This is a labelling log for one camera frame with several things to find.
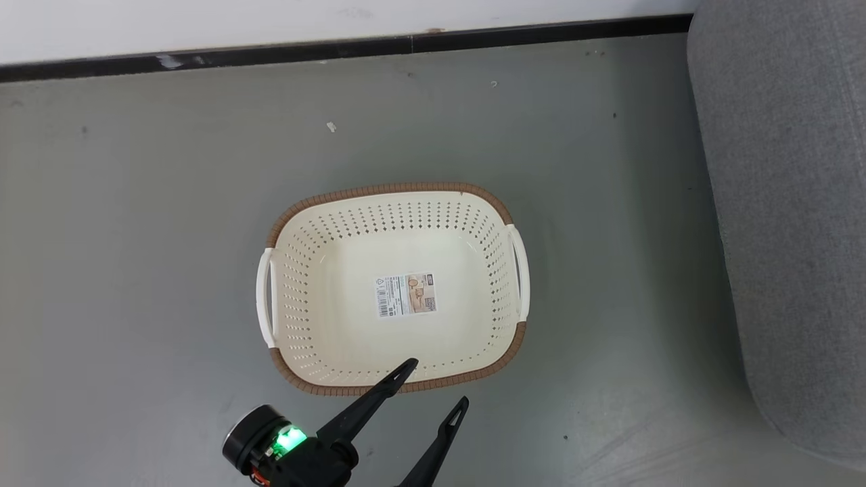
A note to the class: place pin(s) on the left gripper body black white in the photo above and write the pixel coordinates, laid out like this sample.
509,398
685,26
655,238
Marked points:
298,460

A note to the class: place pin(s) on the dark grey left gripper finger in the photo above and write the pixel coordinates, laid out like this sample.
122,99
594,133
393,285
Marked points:
372,402
436,446

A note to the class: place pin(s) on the cream perforated laundry basket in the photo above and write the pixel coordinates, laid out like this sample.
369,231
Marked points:
352,318

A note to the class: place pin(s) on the printed barcode label sticker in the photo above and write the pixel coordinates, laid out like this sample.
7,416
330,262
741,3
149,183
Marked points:
406,295

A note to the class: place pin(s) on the black baseboard strip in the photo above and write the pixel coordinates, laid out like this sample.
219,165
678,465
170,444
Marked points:
304,51

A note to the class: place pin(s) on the grey fabric sofa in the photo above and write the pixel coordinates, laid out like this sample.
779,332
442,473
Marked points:
791,203

